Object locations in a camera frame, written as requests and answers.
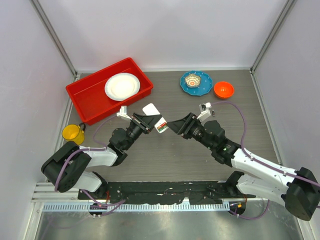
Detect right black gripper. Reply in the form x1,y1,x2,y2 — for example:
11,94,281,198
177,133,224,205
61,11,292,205
166,112,215,151

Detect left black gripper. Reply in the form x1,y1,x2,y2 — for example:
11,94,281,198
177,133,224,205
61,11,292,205
123,113,162,151

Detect white remote control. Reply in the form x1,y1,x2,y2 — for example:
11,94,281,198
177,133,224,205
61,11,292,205
142,103,168,134

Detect green battery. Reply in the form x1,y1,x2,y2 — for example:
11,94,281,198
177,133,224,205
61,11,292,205
158,125,167,131

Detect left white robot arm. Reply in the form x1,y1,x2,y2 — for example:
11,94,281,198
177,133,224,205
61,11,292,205
41,113,162,200

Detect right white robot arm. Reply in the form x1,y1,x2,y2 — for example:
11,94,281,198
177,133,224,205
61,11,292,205
167,113,320,221

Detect white paper plate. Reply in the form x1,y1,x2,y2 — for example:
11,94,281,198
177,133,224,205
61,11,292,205
104,72,141,102

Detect small patterned flower bowl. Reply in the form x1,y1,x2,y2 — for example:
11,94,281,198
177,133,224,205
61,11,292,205
184,73,202,88

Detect blue ceramic plate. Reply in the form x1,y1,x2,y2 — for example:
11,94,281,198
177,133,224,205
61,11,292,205
180,70,213,96

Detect orange plastic bowl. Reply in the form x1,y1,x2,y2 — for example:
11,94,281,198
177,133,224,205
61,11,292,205
213,81,235,99

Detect red plastic bin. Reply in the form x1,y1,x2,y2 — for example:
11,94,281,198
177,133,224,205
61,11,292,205
65,57,154,125

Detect yellow plastic mug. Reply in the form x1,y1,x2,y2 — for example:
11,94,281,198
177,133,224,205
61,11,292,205
61,122,86,145

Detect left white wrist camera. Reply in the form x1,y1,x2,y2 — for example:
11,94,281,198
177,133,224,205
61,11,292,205
116,105,132,122

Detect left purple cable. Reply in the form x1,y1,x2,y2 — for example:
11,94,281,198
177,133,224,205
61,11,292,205
54,116,127,217

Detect purple cable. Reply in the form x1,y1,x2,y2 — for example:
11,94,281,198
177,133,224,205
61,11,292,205
54,116,127,217
211,100,320,220

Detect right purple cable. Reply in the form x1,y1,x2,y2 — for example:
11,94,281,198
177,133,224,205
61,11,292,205
211,100,320,220

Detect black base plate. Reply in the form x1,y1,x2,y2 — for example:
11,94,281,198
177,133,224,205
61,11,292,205
90,181,245,205

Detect white slotted cable duct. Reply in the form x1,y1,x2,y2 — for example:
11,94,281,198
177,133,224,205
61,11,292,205
42,201,230,213

